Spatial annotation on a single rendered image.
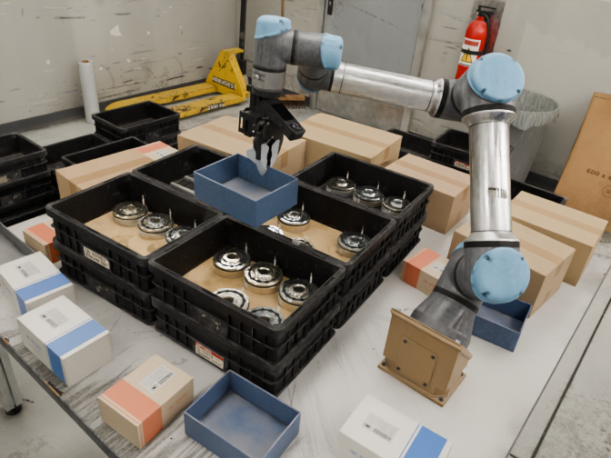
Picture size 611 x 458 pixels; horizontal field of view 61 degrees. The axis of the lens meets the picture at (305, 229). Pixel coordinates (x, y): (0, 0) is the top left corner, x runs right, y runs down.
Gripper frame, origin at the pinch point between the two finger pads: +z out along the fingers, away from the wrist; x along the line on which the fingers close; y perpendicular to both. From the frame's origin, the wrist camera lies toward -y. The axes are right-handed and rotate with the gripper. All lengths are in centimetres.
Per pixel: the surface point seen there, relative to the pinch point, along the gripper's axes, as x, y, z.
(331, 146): -71, 30, 18
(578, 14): -308, 15, -31
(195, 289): 25.3, -4.4, 21.6
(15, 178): -4, 157, 62
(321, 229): -29.8, 1.1, 27.4
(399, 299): -34, -28, 40
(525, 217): -83, -44, 21
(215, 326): 23.4, -9.9, 30.0
